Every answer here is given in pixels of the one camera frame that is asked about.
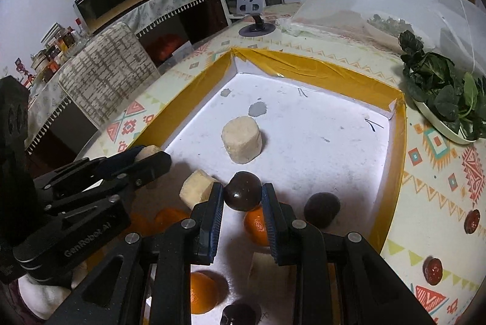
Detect patterned chair back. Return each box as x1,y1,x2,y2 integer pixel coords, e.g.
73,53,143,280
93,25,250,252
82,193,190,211
58,21,162,128

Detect leafy green vegetables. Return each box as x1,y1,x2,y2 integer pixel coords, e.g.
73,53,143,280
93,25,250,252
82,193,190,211
398,30,486,141

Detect white plate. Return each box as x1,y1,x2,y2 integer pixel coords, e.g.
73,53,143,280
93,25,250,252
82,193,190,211
412,97,481,145

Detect dish of chopped greens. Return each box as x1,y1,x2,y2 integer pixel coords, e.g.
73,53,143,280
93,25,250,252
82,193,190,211
366,14,415,44

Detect person's left hand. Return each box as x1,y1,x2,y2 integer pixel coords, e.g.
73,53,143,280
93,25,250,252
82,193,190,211
17,266,86,320

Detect counter with patterned cloth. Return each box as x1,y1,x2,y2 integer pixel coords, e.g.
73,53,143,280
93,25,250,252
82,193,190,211
25,0,221,155

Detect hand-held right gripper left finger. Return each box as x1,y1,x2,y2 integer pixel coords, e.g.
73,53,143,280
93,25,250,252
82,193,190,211
46,182,225,325

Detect red date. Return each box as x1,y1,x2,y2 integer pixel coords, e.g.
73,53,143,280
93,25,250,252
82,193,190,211
423,257,443,287
464,210,481,235

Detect cluster of condiment bottles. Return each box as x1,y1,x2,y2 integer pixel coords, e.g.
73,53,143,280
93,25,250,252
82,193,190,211
30,18,91,83

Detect dark purple passion fruit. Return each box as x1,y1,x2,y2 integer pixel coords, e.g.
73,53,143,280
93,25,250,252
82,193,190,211
220,303,262,325
304,192,341,229
223,171,263,212

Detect white tray with yellow rim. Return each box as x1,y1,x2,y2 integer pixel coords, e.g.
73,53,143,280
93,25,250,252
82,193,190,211
76,47,408,325

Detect orange bag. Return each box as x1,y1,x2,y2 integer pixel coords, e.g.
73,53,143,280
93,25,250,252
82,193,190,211
146,35,190,64

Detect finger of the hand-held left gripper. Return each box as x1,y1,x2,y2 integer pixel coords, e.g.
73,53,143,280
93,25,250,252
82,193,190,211
34,147,147,192
43,151,172,219

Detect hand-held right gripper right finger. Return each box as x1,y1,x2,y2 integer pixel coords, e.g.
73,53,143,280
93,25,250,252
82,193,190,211
261,182,437,325

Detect black microwave oven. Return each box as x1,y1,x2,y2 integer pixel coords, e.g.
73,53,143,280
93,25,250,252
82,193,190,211
73,0,150,33

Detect small pale fruit chunk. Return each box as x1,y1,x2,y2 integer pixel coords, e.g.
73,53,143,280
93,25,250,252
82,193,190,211
135,144,161,161

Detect large pale cylindrical fruit chunk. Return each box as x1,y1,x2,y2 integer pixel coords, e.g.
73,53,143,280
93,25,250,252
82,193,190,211
221,116,263,164

